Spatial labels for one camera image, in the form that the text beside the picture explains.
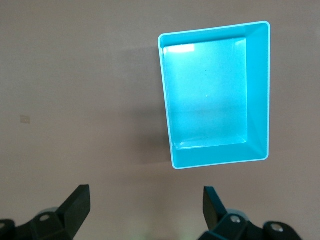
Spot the blue plastic box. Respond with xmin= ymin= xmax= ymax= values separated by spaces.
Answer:
xmin=157 ymin=20 xmax=272 ymax=171

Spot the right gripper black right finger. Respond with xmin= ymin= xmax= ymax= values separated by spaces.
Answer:
xmin=199 ymin=185 xmax=301 ymax=240

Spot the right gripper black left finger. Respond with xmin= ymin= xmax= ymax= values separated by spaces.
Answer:
xmin=0 ymin=184 xmax=91 ymax=240

